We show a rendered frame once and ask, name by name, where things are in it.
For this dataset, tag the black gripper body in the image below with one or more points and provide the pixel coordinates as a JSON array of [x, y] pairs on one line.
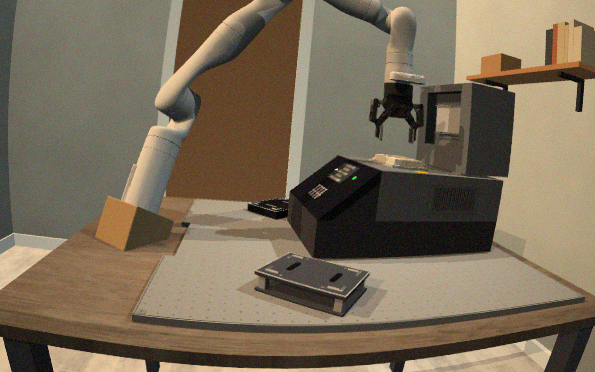
[[400, 94]]

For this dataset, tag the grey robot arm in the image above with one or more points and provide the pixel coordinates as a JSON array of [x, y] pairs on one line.
[[148, 179]]

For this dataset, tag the black thermal cycler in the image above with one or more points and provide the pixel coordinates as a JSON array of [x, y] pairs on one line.
[[348, 209]]

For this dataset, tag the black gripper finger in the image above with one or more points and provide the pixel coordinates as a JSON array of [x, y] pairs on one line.
[[375, 103], [419, 109]]

